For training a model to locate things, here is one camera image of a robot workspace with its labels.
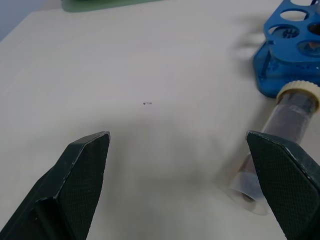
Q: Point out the blue tube rack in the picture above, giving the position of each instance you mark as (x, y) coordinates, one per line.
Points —
(287, 57)

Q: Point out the clear tube with cream cap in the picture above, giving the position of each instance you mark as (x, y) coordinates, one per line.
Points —
(287, 120)

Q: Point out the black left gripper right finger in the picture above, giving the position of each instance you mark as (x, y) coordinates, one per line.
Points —
(285, 180)

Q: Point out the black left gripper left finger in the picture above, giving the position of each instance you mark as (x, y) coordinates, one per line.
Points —
(75, 180)

